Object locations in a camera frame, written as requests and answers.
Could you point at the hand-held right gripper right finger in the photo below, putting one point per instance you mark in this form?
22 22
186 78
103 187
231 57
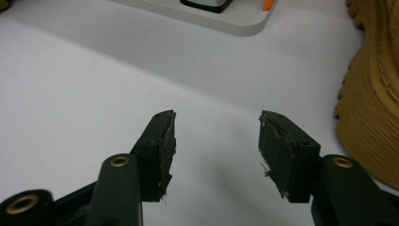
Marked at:
288 157

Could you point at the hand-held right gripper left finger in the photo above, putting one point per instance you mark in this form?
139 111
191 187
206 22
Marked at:
156 157

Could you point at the tan boot white tongue label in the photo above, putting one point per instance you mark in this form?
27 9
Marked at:
370 109

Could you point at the white shoe rack orange legs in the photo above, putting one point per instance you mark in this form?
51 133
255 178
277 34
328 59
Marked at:
244 22

